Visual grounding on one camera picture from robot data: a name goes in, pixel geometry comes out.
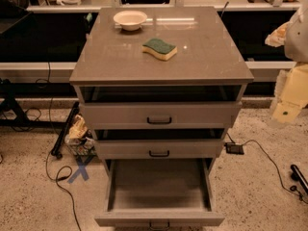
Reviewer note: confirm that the green yellow sponge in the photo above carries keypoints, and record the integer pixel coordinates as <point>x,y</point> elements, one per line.
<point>159,49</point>

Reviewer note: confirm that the white bowl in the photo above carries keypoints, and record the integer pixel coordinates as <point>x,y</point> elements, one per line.
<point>130,20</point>

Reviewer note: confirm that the grey drawer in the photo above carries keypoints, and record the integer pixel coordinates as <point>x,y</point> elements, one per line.
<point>159,143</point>
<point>159,194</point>
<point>160,107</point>

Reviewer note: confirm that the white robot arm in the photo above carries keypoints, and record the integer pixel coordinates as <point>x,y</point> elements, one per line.
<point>293,35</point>

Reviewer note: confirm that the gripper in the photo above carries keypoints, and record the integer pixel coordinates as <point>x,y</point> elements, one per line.
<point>297,40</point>

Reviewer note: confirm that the blue tape cross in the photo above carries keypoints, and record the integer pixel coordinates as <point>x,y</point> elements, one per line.
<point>82,163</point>

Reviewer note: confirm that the grey top drawer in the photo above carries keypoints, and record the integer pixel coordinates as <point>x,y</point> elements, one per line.
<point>160,107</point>

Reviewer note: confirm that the grey middle drawer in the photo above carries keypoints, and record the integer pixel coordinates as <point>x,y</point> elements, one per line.
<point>159,143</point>

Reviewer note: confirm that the grey bottom drawer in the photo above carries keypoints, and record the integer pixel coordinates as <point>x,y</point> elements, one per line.
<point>159,194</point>

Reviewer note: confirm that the black table leg frame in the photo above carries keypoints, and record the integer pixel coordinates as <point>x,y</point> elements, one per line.
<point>41,88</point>

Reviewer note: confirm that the crumpled bag on floor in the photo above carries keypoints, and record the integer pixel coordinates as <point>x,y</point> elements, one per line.
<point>79,139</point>

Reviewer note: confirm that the grey drawer cabinet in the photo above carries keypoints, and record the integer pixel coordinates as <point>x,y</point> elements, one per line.
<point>206,56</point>

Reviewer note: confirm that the black power adapter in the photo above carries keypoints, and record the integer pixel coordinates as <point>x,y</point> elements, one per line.
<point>234,148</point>

